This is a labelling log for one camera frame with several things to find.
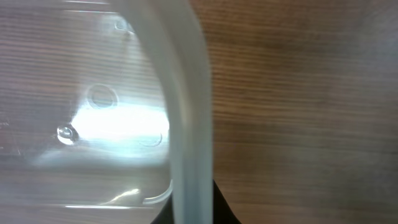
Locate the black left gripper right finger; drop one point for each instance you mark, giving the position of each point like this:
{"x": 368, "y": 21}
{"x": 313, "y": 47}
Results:
{"x": 222, "y": 213}

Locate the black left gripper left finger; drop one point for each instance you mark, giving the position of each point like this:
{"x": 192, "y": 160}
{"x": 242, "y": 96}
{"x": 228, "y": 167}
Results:
{"x": 163, "y": 216}

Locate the clear plastic container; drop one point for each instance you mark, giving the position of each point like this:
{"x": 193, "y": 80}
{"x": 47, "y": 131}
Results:
{"x": 105, "y": 113}

